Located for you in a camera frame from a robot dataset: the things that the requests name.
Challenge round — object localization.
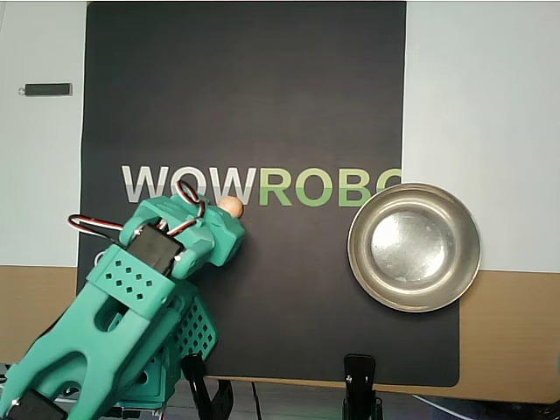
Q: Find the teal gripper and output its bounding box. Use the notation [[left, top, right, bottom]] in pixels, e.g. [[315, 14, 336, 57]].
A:
[[207, 204, 249, 269]]

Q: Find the tan cork ball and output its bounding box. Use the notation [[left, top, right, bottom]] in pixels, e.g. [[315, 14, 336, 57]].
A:
[[217, 196, 244, 219]]

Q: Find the metal bowl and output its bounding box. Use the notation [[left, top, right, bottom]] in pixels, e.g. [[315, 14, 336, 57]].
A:
[[346, 182, 482, 313]]

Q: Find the black table clamp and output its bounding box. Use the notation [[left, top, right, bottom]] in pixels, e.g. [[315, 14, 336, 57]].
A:
[[180, 352, 235, 420]]

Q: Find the black printed mat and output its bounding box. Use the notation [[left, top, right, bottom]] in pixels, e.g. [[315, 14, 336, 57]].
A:
[[78, 1, 461, 389]]

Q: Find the black USB stick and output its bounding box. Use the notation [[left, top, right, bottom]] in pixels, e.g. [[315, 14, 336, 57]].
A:
[[17, 82, 74, 98]]

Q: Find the red white black servo wire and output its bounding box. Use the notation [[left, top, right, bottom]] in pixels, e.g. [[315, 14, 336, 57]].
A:
[[67, 213, 126, 242], [164, 180, 208, 240]]

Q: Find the thin black cable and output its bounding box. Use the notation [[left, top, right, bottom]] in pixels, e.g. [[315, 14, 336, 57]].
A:
[[249, 381, 263, 420]]

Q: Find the black camera stand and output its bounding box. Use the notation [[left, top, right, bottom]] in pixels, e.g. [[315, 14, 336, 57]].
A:
[[342, 353, 385, 420]]

